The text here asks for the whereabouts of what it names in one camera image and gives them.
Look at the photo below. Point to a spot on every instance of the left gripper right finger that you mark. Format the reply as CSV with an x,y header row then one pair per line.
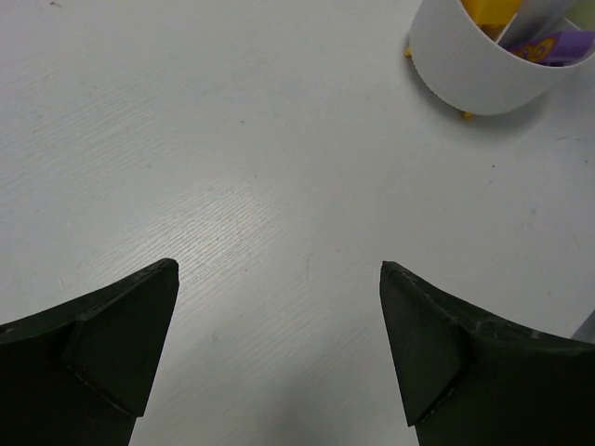
x,y
469,377

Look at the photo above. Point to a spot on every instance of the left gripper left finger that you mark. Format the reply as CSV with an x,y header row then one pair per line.
x,y
81,373

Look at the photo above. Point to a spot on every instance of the purple butterfly lego brick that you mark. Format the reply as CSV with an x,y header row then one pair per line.
x,y
557,49

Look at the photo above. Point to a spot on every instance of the orange long lego brick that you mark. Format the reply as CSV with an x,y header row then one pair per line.
x,y
491,16

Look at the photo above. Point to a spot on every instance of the lime lego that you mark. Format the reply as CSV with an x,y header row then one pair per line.
x,y
582,14

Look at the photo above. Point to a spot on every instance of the white divided round container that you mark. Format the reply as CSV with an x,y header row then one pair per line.
x,y
472,72

